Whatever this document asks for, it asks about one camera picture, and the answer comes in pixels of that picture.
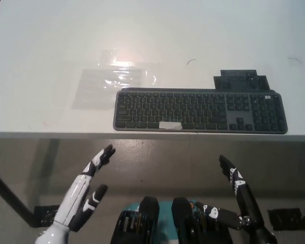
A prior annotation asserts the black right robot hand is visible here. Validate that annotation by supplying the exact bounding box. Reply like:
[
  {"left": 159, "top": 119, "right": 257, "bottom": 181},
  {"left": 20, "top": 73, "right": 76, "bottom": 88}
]
[{"left": 194, "top": 155, "right": 267, "bottom": 235}]

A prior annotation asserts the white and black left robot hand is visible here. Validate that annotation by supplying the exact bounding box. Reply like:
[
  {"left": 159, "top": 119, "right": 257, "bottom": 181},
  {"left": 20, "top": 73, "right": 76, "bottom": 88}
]
[{"left": 52, "top": 144, "right": 117, "bottom": 232}]

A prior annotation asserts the black and teal robot body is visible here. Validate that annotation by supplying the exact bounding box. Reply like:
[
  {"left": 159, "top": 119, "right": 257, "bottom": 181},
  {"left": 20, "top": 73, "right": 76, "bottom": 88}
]
[{"left": 110, "top": 195, "right": 234, "bottom": 244}]

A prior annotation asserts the dark grey keyboard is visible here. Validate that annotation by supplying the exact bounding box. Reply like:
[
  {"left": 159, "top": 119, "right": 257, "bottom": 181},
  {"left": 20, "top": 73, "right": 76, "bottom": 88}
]
[{"left": 113, "top": 87, "right": 289, "bottom": 135}]

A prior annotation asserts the black floor tape patch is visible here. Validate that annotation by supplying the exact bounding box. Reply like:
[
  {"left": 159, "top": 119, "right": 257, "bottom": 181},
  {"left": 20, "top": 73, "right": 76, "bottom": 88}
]
[
  {"left": 34, "top": 204, "right": 62, "bottom": 227},
  {"left": 267, "top": 207, "right": 303, "bottom": 231}
]

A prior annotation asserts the black metal table leg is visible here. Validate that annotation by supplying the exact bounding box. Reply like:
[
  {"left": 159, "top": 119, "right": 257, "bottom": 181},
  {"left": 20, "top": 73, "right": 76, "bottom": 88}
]
[{"left": 0, "top": 164, "right": 40, "bottom": 228}]

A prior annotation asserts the white tape piece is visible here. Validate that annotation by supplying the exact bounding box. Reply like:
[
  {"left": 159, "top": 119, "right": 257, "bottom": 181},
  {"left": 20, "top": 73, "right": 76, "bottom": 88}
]
[{"left": 159, "top": 121, "right": 182, "bottom": 130}]

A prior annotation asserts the clear plastic sheet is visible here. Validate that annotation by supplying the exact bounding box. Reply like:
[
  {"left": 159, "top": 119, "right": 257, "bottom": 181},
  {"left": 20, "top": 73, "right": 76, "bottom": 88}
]
[{"left": 71, "top": 48, "right": 164, "bottom": 111}]

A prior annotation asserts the black mount behind keyboard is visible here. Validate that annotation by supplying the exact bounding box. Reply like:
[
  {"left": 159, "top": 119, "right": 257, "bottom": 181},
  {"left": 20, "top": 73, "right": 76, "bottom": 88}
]
[{"left": 213, "top": 69, "right": 270, "bottom": 92}]

